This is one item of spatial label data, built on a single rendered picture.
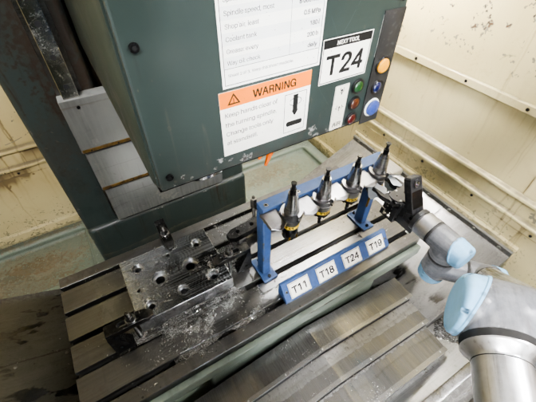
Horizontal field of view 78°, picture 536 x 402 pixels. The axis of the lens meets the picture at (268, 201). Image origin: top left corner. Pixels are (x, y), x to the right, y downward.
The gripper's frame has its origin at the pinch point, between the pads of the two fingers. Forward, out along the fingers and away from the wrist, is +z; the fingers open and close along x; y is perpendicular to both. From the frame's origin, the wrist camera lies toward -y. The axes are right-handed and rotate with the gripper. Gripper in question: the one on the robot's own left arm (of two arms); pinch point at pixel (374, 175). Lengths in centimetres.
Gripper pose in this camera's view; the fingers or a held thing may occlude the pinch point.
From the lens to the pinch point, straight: 110.6
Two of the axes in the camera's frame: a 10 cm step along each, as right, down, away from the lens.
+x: 8.6, -3.5, 3.8
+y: -0.3, 6.9, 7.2
